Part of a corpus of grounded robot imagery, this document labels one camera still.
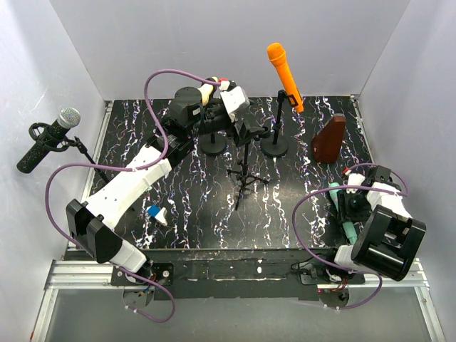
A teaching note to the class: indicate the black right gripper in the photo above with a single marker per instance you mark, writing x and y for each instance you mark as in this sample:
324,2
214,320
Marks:
345,211

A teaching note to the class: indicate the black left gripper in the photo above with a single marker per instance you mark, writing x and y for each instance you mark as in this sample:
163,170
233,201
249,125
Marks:
231,125

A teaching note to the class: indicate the black tripod microphone stand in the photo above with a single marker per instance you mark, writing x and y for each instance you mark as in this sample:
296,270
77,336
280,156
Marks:
243,175

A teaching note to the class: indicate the mint green toy microphone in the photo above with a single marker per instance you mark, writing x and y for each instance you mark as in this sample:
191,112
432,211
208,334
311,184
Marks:
338,196

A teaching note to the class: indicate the black round-base stand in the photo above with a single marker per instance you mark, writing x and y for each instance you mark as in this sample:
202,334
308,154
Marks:
277,146
213,144

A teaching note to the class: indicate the cream wooden microphone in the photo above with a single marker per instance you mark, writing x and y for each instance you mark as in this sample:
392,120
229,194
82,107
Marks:
207,91

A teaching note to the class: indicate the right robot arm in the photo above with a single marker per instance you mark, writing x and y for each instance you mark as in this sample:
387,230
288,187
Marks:
382,235

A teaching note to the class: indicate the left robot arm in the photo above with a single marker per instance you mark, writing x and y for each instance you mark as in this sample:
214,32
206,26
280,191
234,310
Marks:
191,113

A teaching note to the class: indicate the black round-base stand, orange mic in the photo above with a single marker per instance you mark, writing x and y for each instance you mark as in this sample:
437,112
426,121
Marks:
277,146

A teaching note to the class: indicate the orange microphone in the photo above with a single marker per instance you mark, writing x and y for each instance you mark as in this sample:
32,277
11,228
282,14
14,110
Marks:
277,57

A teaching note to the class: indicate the silver-headed black microphone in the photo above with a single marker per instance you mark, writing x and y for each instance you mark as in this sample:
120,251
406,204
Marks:
48,138

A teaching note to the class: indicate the brown wooden metronome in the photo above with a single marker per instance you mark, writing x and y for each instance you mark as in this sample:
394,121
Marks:
326,144

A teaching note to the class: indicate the blue and white toy block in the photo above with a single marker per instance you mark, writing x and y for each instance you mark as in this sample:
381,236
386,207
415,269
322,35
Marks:
158,214

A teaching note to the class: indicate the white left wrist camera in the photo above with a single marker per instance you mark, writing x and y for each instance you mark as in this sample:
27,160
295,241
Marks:
234,99

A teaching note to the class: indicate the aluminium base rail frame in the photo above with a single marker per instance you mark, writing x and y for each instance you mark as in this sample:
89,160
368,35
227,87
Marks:
256,269

